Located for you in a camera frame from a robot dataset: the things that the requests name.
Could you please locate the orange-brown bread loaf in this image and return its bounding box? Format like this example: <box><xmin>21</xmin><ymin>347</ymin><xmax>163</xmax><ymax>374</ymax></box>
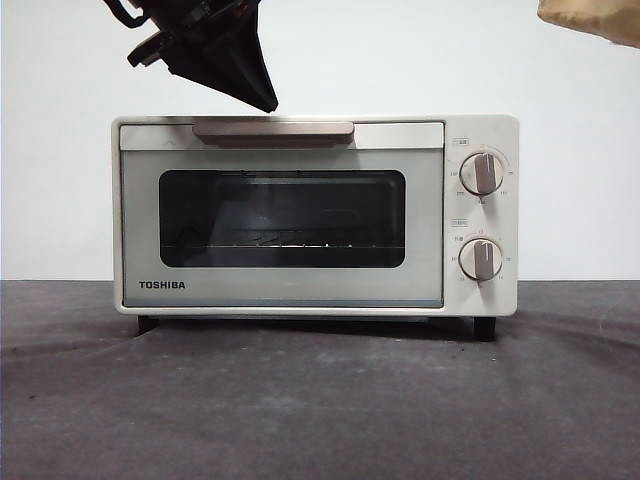
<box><xmin>537</xmin><ymin>0</ymin><xmax>640</xmax><ymax>50</ymax></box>

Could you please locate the cream Toshiba toaster oven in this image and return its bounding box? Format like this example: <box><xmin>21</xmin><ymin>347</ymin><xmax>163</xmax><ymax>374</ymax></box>
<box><xmin>110</xmin><ymin>113</ymin><xmax>521</xmax><ymax>342</ymax></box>

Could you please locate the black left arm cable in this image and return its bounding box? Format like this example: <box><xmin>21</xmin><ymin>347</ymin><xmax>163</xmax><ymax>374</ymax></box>
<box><xmin>103</xmin><ymin>0</ymin><xmax>147</xmax><ymax>27</ymax></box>

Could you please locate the metal wire oven rack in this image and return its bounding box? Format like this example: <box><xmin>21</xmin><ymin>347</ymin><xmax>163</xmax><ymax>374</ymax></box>
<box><xmin>209</xmin><ymin>241</ymin><xmax>404</xmax><ymax>251</ymax></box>

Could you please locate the glass oven door with handle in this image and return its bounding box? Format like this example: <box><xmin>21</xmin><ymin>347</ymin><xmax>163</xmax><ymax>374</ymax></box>
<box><xmin>118</xmin><ymin>119</ymin><xmax>446</xmax><ymax>309</ymax></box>

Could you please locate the cream oven knob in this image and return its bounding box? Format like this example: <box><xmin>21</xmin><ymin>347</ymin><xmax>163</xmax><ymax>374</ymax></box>
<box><xmin>459</xmin><ymin>238</ymin><xmax>505</xmax><ymax>281</ymax></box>
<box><xmin>459</xmin><ymin>152</ymin><xmax>506</xmax><ymax>196</ymax></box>

